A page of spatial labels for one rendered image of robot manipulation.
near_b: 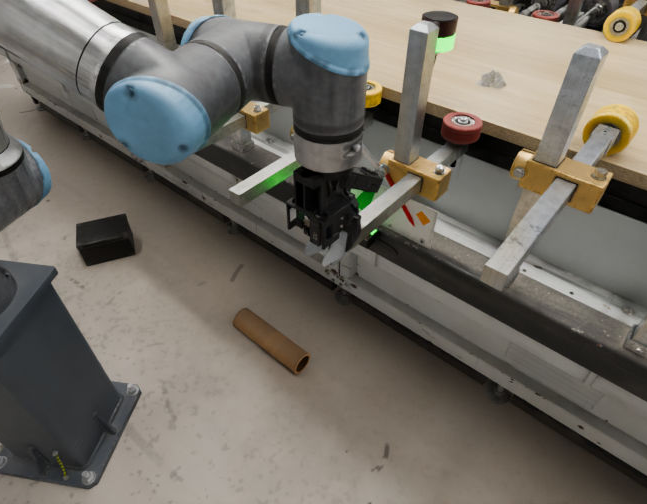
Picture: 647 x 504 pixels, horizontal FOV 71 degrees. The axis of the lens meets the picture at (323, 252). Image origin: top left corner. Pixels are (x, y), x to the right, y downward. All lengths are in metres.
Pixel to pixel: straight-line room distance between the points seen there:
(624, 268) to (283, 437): 1.01
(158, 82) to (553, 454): 1.45
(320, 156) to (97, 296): 1.53
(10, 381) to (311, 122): 0.91
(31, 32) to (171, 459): 1.23
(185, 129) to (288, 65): 0.15
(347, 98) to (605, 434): 1.21
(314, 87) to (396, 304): 1.13
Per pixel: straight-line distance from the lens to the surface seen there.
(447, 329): 1.54
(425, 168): 0.91
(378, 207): 0.82
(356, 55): 0.53
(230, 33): 0.58
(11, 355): 1.20
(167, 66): 0.49
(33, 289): 1.20
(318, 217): 0.63
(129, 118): 0.49
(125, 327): 1.85
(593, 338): 0.94
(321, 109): 0.55
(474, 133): 1.00
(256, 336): 1.62
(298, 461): 1.47
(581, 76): 0.74
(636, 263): 1.11
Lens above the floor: 1.36
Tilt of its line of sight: 44 degrees down
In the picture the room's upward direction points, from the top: straight up
